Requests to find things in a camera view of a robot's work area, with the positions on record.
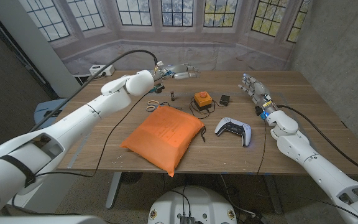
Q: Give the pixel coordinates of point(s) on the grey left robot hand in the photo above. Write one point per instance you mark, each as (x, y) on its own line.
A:
(179, 71)

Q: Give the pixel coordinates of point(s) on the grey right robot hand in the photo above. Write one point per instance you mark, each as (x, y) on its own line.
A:
(259, 91)

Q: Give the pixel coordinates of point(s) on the orange box red button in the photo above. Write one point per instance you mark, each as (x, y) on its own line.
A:
(203, 100)

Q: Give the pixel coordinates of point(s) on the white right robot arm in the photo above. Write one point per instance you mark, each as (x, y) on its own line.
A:
(315, 168)

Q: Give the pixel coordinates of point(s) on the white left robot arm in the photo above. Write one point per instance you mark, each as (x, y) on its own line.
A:
(73, 121)

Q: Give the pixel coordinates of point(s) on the orange fabric pouch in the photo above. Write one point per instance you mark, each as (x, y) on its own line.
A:
(163, 137)

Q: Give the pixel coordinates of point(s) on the flat black device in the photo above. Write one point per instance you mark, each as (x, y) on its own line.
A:
(51, 114)

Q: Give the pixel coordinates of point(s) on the small black metal clip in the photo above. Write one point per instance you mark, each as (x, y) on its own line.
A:
(172, 96)

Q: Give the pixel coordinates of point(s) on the printed window backdrop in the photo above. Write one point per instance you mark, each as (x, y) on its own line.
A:
(172, 40)

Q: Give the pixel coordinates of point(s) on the small black power adapter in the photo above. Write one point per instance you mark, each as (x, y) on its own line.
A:
(224, 99)

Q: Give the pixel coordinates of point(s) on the white black game controller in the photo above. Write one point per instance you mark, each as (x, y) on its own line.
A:
(233, 127)

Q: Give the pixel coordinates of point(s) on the white power strip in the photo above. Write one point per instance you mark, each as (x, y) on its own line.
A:
(99, 70)

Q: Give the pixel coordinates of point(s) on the grey table leg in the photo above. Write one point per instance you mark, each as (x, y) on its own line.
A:
(113, 189)
(273, 193)

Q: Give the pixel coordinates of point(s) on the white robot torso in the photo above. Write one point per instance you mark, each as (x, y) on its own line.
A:
(191, 205)

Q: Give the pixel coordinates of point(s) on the light blue stool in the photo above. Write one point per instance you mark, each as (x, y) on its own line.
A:
(42, 107)

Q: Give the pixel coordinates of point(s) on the white floor platform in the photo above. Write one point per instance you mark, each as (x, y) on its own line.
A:
(48, 193)

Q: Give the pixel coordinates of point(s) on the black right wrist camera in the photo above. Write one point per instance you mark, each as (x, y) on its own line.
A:
(259, 110)

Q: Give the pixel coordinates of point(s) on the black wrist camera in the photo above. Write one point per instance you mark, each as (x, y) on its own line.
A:
(159, 88)
(259, 110)

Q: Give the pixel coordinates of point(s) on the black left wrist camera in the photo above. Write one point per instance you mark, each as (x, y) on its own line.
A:
(159, 88)

